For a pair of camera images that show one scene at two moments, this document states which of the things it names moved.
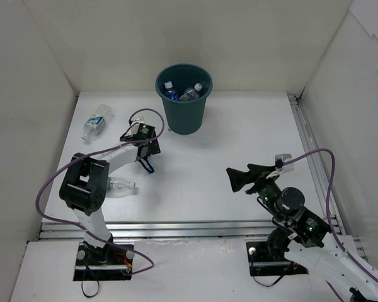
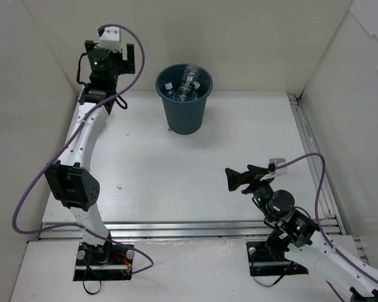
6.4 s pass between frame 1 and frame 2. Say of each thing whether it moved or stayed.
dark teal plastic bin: stayed
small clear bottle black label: stayed
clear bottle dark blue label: stayed
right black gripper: stayed
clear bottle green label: moved
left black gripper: moved
